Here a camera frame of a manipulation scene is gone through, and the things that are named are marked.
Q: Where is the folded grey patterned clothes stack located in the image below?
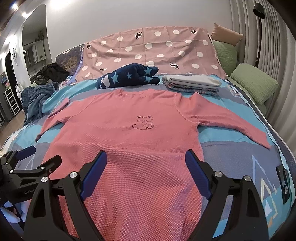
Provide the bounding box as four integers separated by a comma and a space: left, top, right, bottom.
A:
162, 74, 222, 96

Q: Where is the black phone on bed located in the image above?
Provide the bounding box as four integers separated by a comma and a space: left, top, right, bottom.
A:
276, 165, 290, 204

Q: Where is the blue grey geometric bedspread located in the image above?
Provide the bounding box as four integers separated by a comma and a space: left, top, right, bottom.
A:
1, 75, 295, 240

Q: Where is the lower green pillow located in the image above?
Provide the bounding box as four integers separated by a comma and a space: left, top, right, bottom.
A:
230, 63, 278, 105

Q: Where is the pink polka dot sheet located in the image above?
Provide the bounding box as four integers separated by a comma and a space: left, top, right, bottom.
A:
75, 26, 226, 82

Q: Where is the tan pillow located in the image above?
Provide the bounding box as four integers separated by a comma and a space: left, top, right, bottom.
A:
211, 23, 244, 46

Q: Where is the pink long-sleeve bear shirt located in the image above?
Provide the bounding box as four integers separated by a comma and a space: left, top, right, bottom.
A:
41, 89, 270, 240

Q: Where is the black floor lamp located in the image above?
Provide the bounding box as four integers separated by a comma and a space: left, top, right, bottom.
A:
253, 1, 265, 67

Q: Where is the black clothes pile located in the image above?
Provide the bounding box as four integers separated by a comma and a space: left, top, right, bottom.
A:
35, 63, 70, 85

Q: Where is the upper green pillow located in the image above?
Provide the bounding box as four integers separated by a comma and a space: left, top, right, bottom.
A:
213, 40, 237, 76

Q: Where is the grey pleated curtain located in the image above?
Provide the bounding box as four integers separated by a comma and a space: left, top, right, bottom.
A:
229, 0, 296, 130

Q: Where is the white shelf rack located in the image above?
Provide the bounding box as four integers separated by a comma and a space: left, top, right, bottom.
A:
4, 87, 21, 116

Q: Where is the green pillow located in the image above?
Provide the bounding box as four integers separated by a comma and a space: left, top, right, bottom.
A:
213, 40, 237, 76
230, 63, 278, 105

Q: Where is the navy star plush blanket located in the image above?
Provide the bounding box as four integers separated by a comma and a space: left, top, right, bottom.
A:
95, 63, 160, 89

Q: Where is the crumpled blue towel blanket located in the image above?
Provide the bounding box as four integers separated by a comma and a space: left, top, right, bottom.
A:
21, 82, 59, 125

